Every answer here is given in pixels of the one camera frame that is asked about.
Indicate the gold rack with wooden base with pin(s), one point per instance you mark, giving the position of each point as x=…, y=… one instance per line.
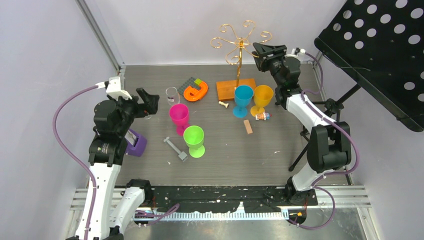
x=226, y=89

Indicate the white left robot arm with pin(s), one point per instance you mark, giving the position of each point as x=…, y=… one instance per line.
x=113, y=118

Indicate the black music stand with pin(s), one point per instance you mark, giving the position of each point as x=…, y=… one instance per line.
x=380, y=45

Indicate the clear stemmed wine glass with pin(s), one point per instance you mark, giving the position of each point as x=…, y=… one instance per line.
x=172, y=96

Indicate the grey lego plate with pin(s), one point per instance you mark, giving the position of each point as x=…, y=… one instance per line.
x=188, y=83

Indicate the yellow plastic wine glass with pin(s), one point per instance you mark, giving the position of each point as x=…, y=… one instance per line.
x=263, y=94

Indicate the green plastic wine glass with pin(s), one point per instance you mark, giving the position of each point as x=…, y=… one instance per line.
x=194, y=139

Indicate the small colourful toy figure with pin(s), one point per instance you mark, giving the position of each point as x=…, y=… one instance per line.
x=263, y=116

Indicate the pink plastic wine glass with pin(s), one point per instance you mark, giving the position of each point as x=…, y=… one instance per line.
x=179, y=114

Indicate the orange plastic U-shaped toy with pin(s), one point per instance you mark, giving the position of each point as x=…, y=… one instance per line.
x=192, y=95

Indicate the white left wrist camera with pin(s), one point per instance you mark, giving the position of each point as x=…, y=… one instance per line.
x=115, y=89

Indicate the small wooden block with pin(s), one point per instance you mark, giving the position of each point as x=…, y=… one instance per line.
x=248, y=126

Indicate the grey metal T-shaped part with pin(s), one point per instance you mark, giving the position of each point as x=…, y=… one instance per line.
x=181, y=154

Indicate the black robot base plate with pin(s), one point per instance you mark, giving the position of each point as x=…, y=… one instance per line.
x=224, y=199

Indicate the blue plastic wine glass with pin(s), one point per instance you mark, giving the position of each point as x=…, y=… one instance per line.
x=242, y=97

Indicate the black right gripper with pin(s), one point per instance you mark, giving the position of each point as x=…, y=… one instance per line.
x=262, y=64

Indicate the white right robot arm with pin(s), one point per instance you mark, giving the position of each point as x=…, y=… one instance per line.
x=329, y=145

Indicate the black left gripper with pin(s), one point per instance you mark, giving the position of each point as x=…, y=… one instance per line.
x=151, y=100

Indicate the white chess piece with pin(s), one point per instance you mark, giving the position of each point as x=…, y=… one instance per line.
x=225, y=104

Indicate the green lego brick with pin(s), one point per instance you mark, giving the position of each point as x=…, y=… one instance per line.
x=198, y=81

